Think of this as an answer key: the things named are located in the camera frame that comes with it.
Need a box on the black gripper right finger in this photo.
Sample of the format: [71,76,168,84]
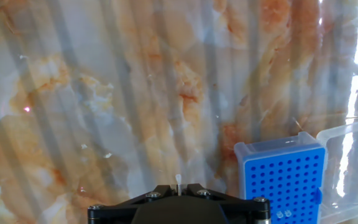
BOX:
[181,183,270,224]

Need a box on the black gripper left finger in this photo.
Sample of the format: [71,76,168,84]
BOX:
[87,184,178,224]

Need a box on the blue pipette tip holder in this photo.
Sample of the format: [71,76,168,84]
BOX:
[233,131,328,224]

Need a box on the clear plastic holder lid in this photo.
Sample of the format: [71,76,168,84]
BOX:
[315,115,358,224]

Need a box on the orange marble pattern mat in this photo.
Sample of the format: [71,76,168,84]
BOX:
[0,0,358,224]

